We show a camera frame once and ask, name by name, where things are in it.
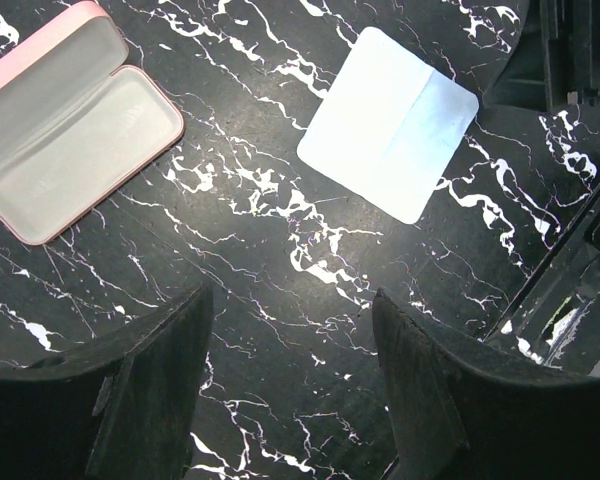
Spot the pink glasses case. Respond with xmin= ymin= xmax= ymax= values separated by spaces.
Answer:
xmin=0 ymin=1 xmax=184 ymax=245

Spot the light blue cleaning cloth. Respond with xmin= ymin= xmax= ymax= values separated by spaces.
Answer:
xmin=297 ymin=27 xmax=479 ymax=224

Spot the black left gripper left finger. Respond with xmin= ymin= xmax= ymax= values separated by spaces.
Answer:
xmin=0 ymin=284 xmax=214 ymax=479

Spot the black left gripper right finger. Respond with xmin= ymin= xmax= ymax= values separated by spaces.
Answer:
xmin=372 ymin=289 xmax=600 ymax=479

